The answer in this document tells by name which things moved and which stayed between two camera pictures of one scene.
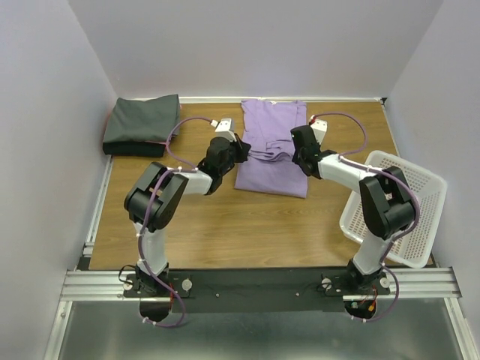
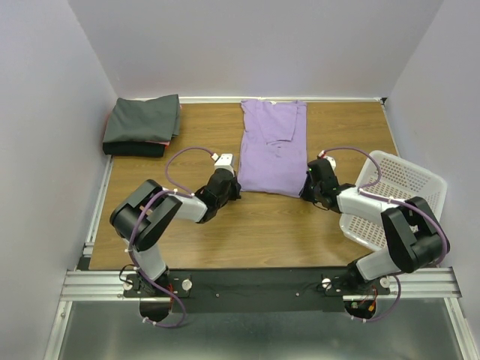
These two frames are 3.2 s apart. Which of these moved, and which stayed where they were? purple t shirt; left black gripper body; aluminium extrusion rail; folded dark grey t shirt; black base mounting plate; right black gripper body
Moved: left black gripper body; right black gripper body
Stayed: black base mounting plate; folded dark grey t shirt; purple t shirt; aluminium extrusion rail
